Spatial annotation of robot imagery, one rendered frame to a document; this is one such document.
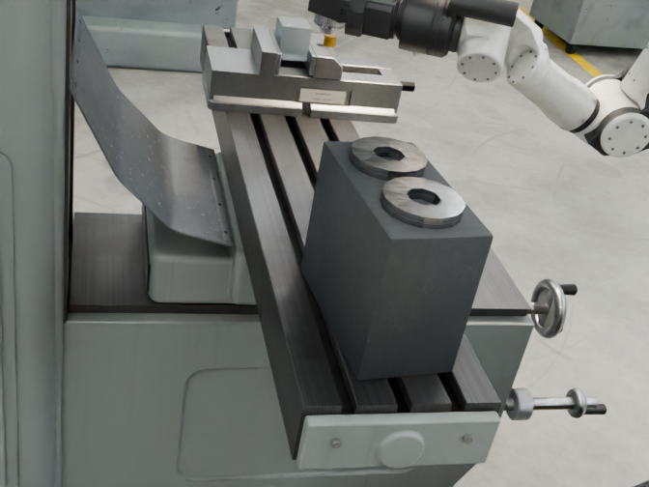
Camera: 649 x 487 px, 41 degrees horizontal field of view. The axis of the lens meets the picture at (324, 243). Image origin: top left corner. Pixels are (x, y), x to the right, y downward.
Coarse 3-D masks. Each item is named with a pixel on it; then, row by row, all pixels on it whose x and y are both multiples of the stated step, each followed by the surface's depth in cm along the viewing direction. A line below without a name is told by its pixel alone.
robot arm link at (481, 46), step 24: (456, 0) 121; (480, 0) 121; (504, 0) 121; (432, 24) 123; (456, 24) 124; (480, 24) 123; (504, 24) 122; (432, 48) 126; (456, 48) 126; (480, 48) 121; (504, 48) 124; (480, 72) 125
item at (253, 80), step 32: (256, 32) 157; (224, 64) 153; (256, 64) 154; (288, 64) 160; (352, 64) 163; (384, 64) 166; (224, 96) 152; (256, 96) 153; (288, 96) 154; (320, 96) 156; (352, 96) 157; (384, 96) 158
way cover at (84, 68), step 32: (96, 64) 136; (96, 96) 126; (96, 128) 118; (128, 128) 138; (128, 160) 128; (160, 160) 142; (192, 160) 148; (160, 192) 132; (192, 192) 139; (192, 224) 130; (224, 224) 134
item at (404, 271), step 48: (336, 144) 103; (384, 144) 103; (336, 192) 100; (384, 192) 92; (432, 192) 94; (336, 240) 101; (384, 240) 88; (432, 240) 89; (480, 240) 91; (336, 288) 101; (384, 288) 90; (432, 288) 92; (336, 336) 102; (384, 336) 94; (432, 336) 96
